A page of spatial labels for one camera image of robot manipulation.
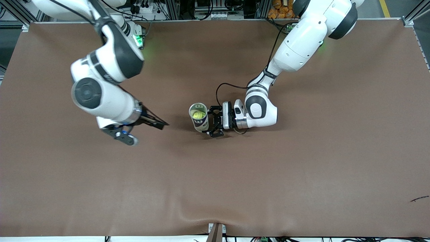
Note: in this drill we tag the white power strip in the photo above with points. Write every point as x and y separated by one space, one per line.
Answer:
146 8

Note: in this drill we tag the yellow tennis ball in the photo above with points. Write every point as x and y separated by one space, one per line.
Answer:
197 115

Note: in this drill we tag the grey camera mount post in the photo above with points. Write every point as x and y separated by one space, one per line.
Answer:
216 233

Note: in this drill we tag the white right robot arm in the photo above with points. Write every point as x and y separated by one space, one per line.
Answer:
107 101

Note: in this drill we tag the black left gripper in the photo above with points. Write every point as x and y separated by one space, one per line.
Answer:
217 121

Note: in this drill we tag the white blue tennis ball can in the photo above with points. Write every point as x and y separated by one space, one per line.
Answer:
201 127

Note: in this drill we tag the yellow floor tape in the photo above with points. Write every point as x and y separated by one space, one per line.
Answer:
385 8

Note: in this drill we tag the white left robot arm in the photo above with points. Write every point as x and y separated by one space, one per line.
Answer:
302 40

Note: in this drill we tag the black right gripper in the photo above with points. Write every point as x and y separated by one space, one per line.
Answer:
149 118

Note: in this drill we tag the silver table corner bracket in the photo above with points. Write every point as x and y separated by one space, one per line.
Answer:
407 22
26 27

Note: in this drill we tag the brown table cover sheet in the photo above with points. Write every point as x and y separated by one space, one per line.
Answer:
215 188

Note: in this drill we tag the white terminal block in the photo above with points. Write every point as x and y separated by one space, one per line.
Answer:
219 15

